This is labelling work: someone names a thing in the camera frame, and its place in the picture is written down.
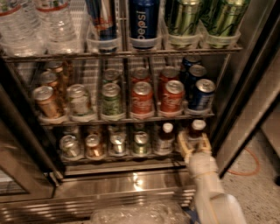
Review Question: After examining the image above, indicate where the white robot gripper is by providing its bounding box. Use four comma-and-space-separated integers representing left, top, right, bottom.
177, 131, 231, 224

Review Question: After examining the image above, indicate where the brown tea bottle white cap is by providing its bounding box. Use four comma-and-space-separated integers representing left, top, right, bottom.
186, 119, 207, 149

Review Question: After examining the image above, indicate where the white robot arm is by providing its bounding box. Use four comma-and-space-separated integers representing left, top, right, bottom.
177, 130, 247, 224

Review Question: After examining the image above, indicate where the brown tea bottle left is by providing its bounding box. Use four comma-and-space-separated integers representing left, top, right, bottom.
155, 122, 175, 156

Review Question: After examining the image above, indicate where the silver can bottom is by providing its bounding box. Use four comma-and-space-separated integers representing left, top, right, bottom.
110, 132, 125, 154

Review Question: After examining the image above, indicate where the stainless fridge door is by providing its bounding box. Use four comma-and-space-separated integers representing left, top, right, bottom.
210, 0, 280, 176

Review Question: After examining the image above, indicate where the gold can bottom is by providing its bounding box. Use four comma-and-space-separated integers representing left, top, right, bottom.
85, 134, 104, 158

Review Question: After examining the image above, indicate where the gold can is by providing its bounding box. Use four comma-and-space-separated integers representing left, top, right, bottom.
47, 61, 70, 86
39, 71, 67, 106
85, 134, 104, 158
32, 86, 64, 119

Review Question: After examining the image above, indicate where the white green can bottom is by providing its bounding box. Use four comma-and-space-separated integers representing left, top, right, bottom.
59, 135, 81, 158

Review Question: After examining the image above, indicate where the white green can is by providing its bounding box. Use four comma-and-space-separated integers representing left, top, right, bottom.
59, 135, 81, 158
67, 84, 93, 116

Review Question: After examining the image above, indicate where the left glass fridge door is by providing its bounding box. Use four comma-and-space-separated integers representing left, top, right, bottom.
0, 121, 54, 203

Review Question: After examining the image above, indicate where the clear water bottle right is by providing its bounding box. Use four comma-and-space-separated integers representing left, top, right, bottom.
33, 0, 81, 54

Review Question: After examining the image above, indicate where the clear water bottle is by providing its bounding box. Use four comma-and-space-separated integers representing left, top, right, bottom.
0, 0, 45, 57
33, 0, 81, 54

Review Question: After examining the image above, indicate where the clear water bottle left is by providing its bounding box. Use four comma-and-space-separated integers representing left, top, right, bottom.
0, 0, 45, 57

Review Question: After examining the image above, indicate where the red coke can front right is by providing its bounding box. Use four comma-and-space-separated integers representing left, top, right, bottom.
160, 80, 185, 113

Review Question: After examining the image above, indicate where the red coke can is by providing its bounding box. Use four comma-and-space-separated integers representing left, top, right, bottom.
158, 66, 179, 91
132, 67, 151, 83
160, 80, 185, 113
132, 81, 153, 114

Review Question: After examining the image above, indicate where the blue pepsi can front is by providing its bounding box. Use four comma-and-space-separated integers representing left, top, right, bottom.
188, 79, 215, 111

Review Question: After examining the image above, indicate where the blue pepsi can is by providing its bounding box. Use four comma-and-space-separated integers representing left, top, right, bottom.
185, 65, 207, 100
129, 0, 160, 49
188, 79, 215, 111
179, 55, 201, 81

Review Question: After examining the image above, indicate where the red coke can front left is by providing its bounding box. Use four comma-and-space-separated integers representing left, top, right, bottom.
132, 81, 153, 114

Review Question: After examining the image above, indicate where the blue pepsi can middle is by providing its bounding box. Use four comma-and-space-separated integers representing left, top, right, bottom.
185, 65, 207, 100

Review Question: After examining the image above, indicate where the red coke can rear right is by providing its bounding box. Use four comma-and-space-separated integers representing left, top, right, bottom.
158, 66, 179, 91

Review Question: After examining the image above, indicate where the blue pepsi can rear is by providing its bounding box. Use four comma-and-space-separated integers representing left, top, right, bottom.
179, 55, 201, 81

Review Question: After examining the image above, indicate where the clear plastic bag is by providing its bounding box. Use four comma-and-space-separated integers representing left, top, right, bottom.
90, 202, 191, 224

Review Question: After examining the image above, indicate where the red coke can rear left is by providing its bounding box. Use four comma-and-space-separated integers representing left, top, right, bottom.
132, 67, 151, 83

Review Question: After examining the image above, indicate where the green can front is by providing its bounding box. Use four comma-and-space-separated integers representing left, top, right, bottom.
101, 83, 123, 116

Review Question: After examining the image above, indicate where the green can rear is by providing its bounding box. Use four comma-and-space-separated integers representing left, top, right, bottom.
102, 68, 121, 84

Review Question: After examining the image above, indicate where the green tall can left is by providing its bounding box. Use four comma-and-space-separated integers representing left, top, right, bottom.
164, 0, 202, 49

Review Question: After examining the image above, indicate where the green tall can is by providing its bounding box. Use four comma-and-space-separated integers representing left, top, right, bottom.
164, 0, 202, 49
200, 0, 250, 38

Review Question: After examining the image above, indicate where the green tall can right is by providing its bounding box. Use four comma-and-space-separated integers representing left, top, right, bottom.
200, 0, 250, 38

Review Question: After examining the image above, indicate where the blue pepsi can top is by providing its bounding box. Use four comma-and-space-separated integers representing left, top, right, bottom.
129, 0, 160, 49

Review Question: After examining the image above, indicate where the gold can rear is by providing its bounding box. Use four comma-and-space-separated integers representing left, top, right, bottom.
47, 61, 70, 86

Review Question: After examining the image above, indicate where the gold can front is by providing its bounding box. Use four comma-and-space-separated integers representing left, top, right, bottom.
32, 86, 64, 119

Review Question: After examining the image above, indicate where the red bull can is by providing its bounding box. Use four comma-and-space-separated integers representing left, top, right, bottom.
85, 0, 117, 53

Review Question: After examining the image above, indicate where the gold can middle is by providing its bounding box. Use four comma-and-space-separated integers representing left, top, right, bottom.
39, 71, 67, 106

